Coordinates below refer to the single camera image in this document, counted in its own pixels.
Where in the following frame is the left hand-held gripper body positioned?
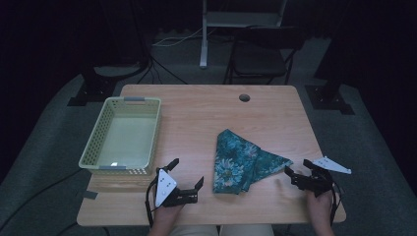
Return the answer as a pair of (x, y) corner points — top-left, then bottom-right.
(154, 168), (200, 208)

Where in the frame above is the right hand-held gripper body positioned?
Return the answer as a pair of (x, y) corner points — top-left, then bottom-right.
(292, 155), (352, 198)

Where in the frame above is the teal floral shirt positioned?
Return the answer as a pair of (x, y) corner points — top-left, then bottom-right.
(212, 128), (294, 195)

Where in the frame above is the person's right hand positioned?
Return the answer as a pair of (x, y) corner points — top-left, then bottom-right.
(306, 189), (334, 227)

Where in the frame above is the person's left hand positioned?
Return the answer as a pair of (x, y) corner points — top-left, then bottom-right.
(152, 204), (184, 228)

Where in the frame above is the pale green plastic basket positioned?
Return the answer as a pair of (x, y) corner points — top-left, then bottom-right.
(78, 95), (162, 176)

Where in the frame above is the black stand with flat base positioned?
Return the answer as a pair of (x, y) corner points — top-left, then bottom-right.
(304, 35), (356, 116)

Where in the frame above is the black stand with round base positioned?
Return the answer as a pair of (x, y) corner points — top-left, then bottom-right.
(67, 55), (150, 107)

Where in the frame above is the black folding chair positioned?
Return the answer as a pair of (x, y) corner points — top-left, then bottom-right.
(223, 26), (307, 86)

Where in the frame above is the white metal stand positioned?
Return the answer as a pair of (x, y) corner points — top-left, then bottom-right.
(199, 0), (288, 70)

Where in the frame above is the left hand-held gripper cable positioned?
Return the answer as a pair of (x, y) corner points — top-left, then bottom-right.
(145, 175), (160, 228)

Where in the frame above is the hand-held gripper cable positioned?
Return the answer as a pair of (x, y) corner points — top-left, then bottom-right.
(328, 181), (344, 227)
(145, 175), (160, 228)

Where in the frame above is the right hand-held gripper cable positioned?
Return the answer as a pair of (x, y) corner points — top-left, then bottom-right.
(328, 181), (344, 227)

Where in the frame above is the white floor cable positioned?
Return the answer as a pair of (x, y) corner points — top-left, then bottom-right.
(151, 27), (218, 47)

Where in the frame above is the black floor cable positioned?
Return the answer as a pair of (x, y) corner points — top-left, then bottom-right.
(0, 168), (84, 230)

